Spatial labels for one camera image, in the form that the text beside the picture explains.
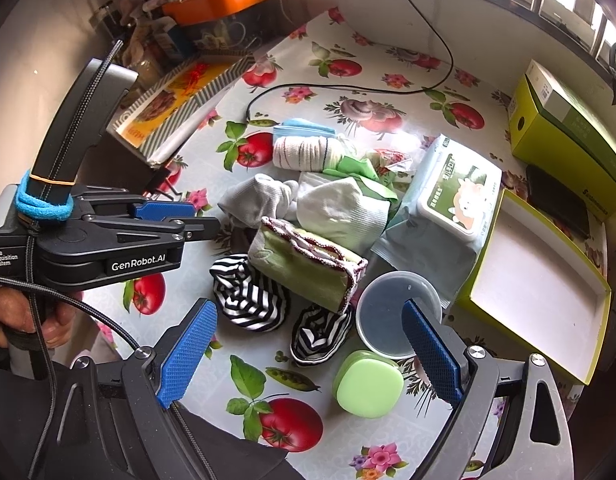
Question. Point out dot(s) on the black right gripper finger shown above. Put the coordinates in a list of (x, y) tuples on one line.
[(127, 231)]

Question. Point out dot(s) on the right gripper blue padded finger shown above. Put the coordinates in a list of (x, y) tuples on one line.
[(180, 349), (441, 367)]

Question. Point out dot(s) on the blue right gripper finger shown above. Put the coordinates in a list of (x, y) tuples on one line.
[(159, 210)]

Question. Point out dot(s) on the white grey sock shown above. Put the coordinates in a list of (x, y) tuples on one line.
[(260, 196)]

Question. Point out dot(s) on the black white striped sock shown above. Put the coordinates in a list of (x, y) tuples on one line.
[(318, 333), (248, 298)]

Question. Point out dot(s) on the white cloth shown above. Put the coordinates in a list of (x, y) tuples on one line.
[(348, 205)]

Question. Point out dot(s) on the person's left hand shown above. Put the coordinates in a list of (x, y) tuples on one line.
[(15, 313)]

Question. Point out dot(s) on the black binder clip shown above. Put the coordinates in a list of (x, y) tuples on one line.
[(163, 184)]

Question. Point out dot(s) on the round clear plastic container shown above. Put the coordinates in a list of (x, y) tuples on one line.
[(378, 312)]

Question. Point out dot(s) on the green rounded plastic box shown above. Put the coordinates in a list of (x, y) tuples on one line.
[(367, 385)]

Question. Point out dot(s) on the yellow striped picture book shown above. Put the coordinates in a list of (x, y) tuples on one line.
[(148, 123)]

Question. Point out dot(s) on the open lime white shallow box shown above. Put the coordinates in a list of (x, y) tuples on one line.
[(535, 286)]

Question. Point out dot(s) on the wet wipes pack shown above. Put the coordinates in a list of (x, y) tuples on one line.
[(444, 218)]

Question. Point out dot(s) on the blue face mask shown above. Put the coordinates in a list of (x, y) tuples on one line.
[(301, 127)]

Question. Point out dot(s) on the floral fruit tablecloth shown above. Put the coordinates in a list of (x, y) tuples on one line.
[(254, 412)]

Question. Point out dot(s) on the lime green cardboard box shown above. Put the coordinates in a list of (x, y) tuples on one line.
[(552, 128)]

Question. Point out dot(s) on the black clip on window bar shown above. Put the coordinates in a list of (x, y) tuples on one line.
[(612, 71)]

